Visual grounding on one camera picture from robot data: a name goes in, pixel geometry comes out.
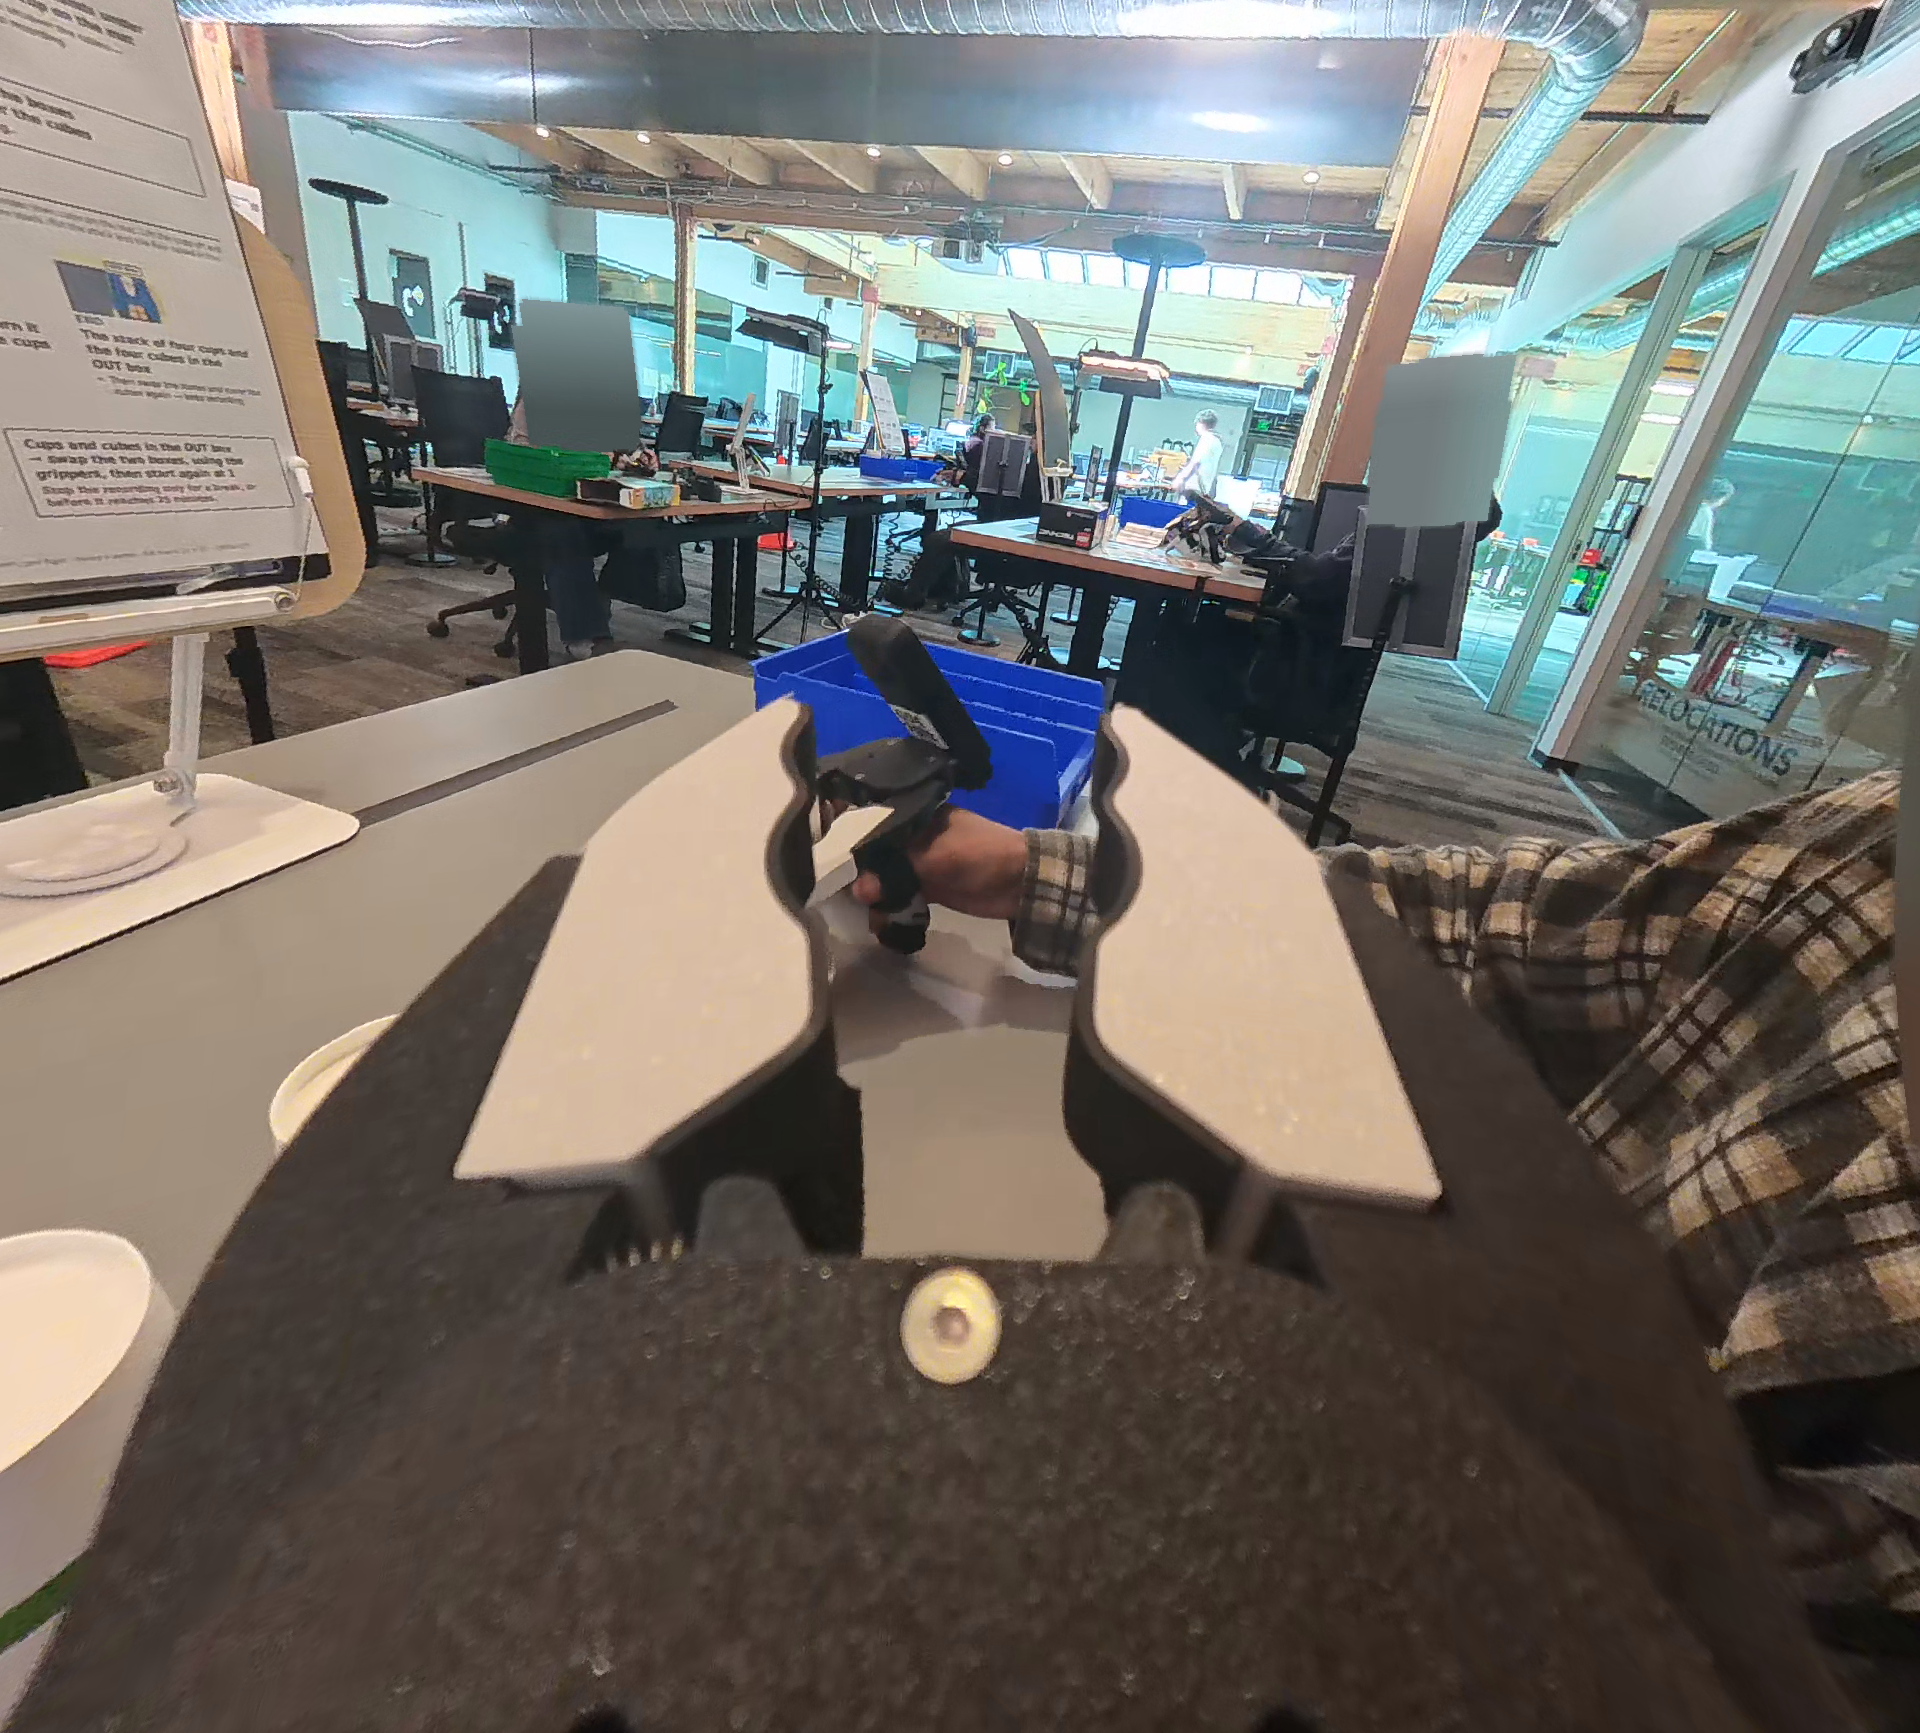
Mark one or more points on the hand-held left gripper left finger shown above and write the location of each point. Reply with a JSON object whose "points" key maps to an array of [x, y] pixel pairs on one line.
{"points": [[644, 953]]}

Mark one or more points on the black ceiling speaker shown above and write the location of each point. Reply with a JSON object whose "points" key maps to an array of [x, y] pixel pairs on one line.
{"points": [[1839, 50]]}

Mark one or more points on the person's right hand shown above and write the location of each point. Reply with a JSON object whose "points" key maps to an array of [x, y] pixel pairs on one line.
{"points": [[975, 863]]}

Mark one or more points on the blue plastic tray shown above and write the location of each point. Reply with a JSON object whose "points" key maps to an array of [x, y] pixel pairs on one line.
{"points": [[900, 466], [1152, 514]]}

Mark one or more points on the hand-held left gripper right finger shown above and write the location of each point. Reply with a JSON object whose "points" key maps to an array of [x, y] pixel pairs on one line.
{"points": [[1244, 999]]}

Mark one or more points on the silver ventilation duct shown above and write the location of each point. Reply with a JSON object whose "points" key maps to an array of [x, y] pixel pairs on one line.
{"points": [[900, 1]]}

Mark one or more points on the tripod light stand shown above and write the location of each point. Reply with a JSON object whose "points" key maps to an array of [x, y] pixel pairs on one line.
{"points": [[780, 330]]}

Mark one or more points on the black cardboard box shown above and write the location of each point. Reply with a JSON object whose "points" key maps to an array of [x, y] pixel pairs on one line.
{"points": [[1073, 524]]}

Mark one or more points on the wooden pillar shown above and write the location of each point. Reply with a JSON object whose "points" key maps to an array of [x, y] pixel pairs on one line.
{"points": [[1411, 262]]}

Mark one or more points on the blue plastic bin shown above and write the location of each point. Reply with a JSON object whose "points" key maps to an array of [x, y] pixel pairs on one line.
{"points": [[1035, 729]]}

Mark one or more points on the colourful small carton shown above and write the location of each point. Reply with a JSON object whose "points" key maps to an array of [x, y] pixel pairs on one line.
{"points": [[648, 495]]}

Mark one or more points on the green plastic crate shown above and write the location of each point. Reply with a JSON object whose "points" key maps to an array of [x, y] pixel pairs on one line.
{"points": [[549, 466]]}

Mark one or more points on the black floor lamp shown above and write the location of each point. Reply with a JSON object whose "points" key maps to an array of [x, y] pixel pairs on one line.
{"points": [[1154, 250], [349, 189]]}

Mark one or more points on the white instruction sheet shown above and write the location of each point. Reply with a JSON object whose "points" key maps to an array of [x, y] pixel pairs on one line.
{"points": [[121, 262]]}

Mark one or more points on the person's right forearm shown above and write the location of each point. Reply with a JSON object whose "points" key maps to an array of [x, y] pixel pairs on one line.
{"points": [[1650, 983]]}

